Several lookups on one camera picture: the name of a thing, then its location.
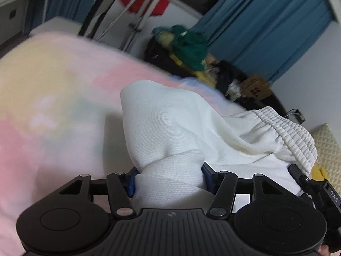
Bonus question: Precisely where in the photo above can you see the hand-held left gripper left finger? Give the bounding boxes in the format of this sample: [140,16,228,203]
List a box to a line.
[35,167,138,219]

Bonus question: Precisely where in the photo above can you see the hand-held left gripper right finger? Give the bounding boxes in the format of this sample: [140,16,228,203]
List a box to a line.
[201,162,295,218]

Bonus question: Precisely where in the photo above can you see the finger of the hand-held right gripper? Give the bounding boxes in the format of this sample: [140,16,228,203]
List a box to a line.
[289,163,312,190]

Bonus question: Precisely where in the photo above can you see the white pants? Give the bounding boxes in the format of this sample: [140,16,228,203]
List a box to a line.
[120,79,319,211]

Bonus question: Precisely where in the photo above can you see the dark clothes pile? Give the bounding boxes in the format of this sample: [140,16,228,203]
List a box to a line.
[216,61,246,91]

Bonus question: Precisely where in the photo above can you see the yellow quilted pillow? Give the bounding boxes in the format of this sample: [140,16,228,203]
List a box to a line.
[310,123,341,190]

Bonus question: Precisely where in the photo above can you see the brown paper bag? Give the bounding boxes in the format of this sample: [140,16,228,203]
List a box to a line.
[240,75,273,99]

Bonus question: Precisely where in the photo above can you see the pastel bedsheet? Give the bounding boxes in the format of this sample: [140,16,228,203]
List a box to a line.
[0,33,240,256]

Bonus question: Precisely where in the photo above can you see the black sofa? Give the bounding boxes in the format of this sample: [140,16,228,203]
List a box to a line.
[144,36,289,118]

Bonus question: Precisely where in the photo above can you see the green garment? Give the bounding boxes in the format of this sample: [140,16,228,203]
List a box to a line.
[170,25,209,70]

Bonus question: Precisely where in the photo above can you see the blue curtain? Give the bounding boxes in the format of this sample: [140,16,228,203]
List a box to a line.
[192,0,336,84]
[24,0,105,31]

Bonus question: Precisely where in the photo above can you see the garment steamer stand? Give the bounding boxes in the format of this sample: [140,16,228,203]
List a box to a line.
[93,0,171,52]

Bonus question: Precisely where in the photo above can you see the black folded stand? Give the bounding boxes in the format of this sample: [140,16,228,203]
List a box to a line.
[77,0,126,36]

